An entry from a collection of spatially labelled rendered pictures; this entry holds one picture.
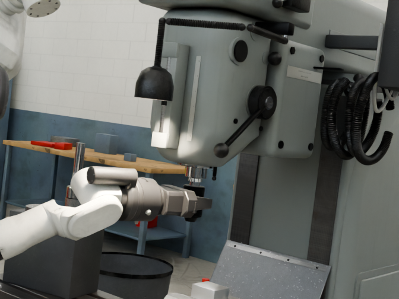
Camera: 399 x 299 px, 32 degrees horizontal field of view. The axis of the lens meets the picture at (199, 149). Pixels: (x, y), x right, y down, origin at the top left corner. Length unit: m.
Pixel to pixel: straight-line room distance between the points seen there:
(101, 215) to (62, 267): 0.46
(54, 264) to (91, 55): 6.37
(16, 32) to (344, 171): 0.83
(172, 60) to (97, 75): 6.56
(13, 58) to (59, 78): 7.08
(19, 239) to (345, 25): 0.93
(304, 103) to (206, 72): 0.30
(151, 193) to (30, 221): 0.24
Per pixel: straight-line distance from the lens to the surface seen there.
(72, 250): 1.74
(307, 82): 1.59
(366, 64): 1.87
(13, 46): 1.35
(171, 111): 1.37
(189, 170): 1.47
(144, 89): 1.28
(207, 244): 6.81
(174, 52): 1.38
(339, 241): 1.74
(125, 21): 7.73
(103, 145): 7.31
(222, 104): 1.38
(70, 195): 1.78
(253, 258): 1.84
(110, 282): 3.35
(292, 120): 1.55
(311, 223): 1.76
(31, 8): 1.33
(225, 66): 1.38
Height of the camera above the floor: 1.42
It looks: 3 degrees down
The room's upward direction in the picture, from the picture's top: 7 degrees clockwise
